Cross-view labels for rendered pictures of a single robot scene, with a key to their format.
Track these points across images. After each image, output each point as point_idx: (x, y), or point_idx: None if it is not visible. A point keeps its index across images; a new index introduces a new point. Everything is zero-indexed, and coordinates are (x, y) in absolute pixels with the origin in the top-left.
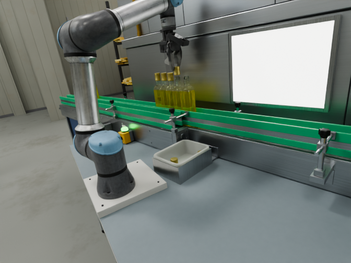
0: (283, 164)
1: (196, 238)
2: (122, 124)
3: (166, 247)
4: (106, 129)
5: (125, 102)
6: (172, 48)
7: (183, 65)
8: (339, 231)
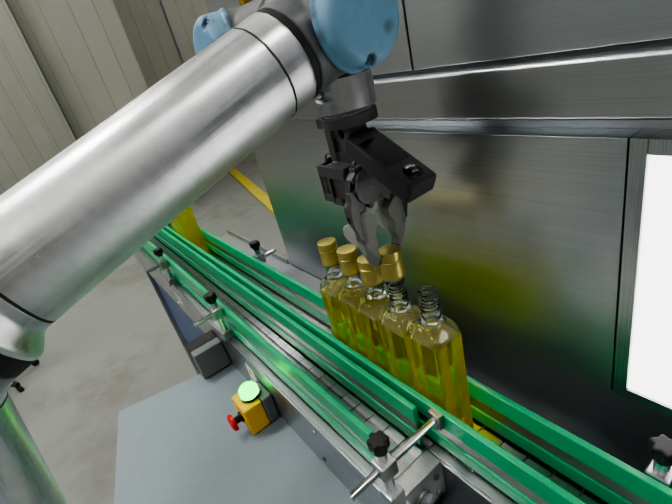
0: None
1: None
2: (245, 363)
3: None
4: (209, 360)
5: (258, 267)
6: (366, 197)
7: (413, 211)
8: None
